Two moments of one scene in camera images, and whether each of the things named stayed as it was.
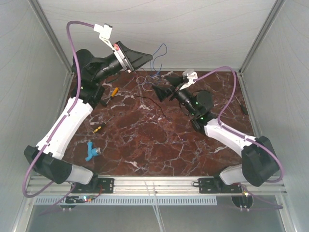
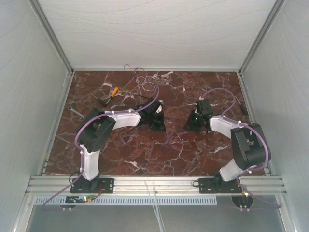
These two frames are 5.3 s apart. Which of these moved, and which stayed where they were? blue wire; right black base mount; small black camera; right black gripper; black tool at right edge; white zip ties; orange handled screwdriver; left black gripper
Moved: right black gripper; blue wire; left black gripper
Stayed: right black base mount; black tool at right edge; white zip ties; small black camera; orange handled screwdriver
